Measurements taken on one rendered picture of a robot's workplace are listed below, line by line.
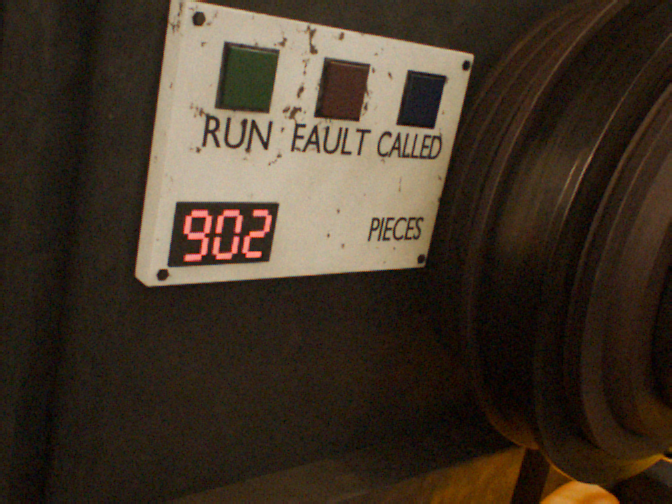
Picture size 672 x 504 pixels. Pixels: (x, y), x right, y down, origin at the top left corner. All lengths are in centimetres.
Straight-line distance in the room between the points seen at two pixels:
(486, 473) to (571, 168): 36
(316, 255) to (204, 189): 12
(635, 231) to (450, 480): 31
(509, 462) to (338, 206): 38
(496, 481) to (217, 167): 48
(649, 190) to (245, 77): 30
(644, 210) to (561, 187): 6
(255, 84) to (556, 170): 22
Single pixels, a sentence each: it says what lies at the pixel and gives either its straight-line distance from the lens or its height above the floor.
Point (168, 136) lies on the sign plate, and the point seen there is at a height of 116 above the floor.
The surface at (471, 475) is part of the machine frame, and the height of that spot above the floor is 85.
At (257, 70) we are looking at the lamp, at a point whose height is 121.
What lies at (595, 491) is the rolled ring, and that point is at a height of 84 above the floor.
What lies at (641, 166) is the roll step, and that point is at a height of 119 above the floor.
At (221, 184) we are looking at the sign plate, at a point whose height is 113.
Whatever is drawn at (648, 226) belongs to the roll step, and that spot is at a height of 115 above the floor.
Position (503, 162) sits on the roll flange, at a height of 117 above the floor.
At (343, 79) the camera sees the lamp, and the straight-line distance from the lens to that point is 57.
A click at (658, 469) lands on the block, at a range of 109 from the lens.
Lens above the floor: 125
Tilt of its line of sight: 16 degrees down
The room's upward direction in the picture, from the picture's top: 11 degrees clockwise
